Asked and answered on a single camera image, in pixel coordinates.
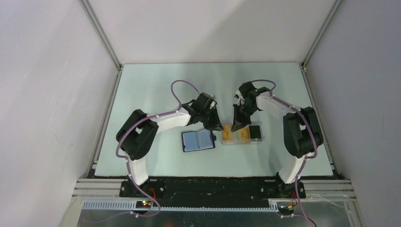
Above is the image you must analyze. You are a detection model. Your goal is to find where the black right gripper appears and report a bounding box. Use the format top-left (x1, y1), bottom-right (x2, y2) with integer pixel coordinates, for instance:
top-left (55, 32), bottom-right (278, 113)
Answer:
top-left (231, 103), bottom-right (257, 132)

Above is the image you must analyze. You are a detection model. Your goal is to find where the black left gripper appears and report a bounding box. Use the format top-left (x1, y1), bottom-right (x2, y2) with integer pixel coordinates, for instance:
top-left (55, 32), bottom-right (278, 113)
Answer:
top-left (200, 106), bottom-right (224, 132)

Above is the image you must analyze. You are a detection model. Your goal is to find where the blue card holder wallet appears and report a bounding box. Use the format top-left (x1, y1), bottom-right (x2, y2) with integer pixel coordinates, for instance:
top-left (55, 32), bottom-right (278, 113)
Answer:
top-left (181, 129), bottom-right (217, 153)

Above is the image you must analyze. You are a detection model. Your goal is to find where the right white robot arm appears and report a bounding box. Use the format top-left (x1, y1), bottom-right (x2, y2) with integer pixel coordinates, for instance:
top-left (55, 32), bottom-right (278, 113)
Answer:
top-left (231, 81), bottom-right (323, 198)

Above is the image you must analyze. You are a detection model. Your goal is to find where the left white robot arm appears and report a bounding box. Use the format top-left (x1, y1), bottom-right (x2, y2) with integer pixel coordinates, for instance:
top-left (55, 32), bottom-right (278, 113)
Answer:
top-left (115, 92), bottom-right (223, 197)

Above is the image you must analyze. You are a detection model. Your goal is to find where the clear plastic card tray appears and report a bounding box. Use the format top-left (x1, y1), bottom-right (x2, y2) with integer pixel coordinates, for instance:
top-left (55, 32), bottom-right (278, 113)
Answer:
top-left (221, 122), bottom-right (264, 145)

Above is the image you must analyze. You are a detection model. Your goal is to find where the right controller board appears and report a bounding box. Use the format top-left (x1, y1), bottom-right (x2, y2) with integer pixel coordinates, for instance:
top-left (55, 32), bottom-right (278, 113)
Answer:
top-left (278, 205), bottom-right (296, 210)

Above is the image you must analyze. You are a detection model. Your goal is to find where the controller board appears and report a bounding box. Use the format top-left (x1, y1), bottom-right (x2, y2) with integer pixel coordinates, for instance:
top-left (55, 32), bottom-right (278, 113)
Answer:
top-left (278, 205), bottom-right (296, 210)
top-left (135, 200), bottom-right (153, 209)

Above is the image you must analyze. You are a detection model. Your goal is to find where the left controller board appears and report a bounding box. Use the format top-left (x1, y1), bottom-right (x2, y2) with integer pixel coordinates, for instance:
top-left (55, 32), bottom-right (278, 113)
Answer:
top-left (135, 200), bottom-right (153, 209)

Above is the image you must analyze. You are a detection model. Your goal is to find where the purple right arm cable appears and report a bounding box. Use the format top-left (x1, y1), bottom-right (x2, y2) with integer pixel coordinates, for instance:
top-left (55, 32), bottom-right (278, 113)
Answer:
top-left (249, 79), bottom-right (319, 226)

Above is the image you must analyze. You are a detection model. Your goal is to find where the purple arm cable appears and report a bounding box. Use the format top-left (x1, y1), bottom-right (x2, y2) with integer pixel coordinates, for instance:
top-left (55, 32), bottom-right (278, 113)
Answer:
top-left (116, 79), bottom-right (201, 218)
top-left (249, 79), bottom-right (319, 226)

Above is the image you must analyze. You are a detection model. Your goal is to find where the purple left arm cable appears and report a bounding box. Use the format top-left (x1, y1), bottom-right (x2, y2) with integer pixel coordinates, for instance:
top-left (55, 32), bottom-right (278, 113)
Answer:
top-left (116, 79), bottom-right (201, 218)

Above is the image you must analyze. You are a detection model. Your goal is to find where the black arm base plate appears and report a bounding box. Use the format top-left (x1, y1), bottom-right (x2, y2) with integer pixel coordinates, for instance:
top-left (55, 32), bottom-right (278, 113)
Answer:
top-left (119, 176), bottom-right (306, 208)

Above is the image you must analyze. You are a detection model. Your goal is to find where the grey cable duct strip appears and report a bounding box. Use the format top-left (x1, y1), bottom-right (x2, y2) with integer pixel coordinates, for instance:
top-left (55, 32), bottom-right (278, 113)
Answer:
top-left (82, 199), bottom-right (279, 212)

